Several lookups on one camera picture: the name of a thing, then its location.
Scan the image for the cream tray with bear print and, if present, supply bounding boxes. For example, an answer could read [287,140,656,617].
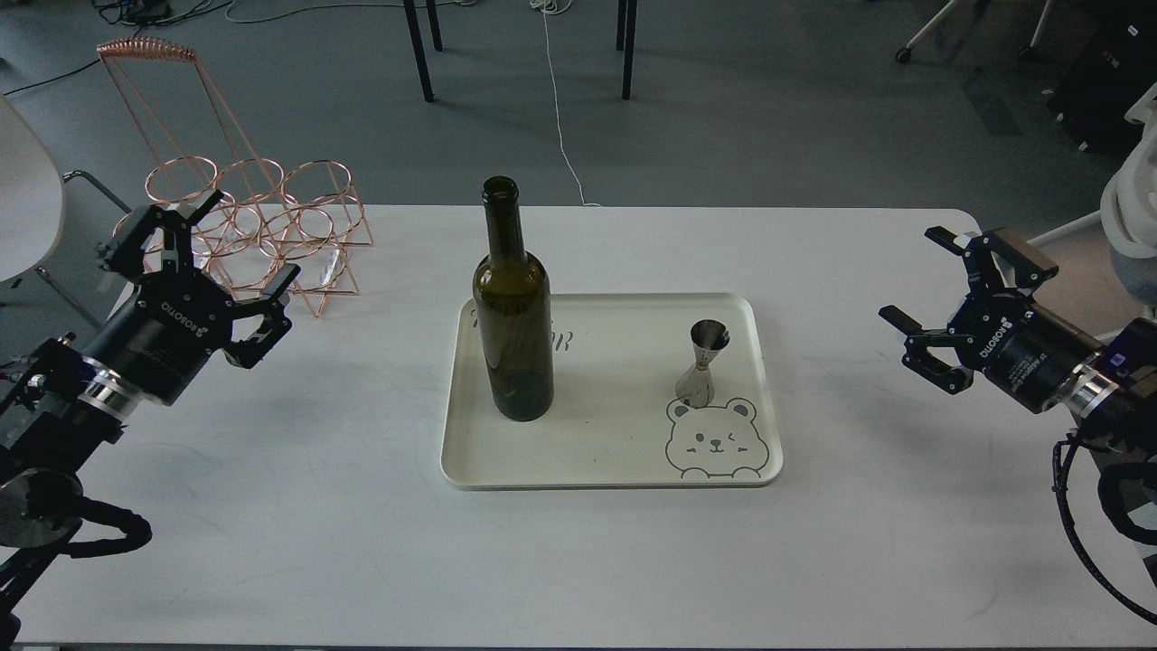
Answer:
[441,293,784,490]

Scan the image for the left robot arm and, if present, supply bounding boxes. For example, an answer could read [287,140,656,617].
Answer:
[1,188,300,648]

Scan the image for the black floor cables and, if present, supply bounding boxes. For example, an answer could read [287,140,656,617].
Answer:
[0,0,236,99]

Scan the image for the copper wire bottle rack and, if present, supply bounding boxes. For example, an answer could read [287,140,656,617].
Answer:
[98,36,373,316]

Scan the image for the white office chair right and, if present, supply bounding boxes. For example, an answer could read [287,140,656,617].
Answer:
[1030,87,1156,320]

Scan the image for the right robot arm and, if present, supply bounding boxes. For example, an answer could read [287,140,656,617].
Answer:
[879,225,1156,622]

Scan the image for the white chair left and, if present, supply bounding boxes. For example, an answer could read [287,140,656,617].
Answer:
[1,99,131,328]

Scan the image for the dark green wine bottle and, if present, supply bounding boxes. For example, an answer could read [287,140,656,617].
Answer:
[472,175,554,421]

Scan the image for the white floor cable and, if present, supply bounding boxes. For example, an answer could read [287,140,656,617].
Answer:
[529,0,603,208]

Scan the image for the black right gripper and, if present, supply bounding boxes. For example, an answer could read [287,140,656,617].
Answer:
[879,225,1103,413]

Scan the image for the black table leg left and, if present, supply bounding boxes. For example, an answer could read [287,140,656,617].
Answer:
[401,0,445,103]

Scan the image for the black table leg right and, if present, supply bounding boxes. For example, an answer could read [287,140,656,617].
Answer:
[616,0,639,99]

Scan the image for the steel double jigger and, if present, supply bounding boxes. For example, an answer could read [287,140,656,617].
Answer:
[675,320,730,409]

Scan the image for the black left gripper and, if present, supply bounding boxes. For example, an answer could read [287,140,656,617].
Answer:
[82,188,300,405]

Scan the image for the black table leg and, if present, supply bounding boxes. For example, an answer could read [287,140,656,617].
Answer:
[401,0,445,103]
[616,0,639,99]

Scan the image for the black cabinet on wheels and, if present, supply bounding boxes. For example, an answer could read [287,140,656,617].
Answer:
[1047,1,1156,151]

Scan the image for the rolling chair base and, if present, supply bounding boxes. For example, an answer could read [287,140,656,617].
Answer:
[893,1,1061,65]

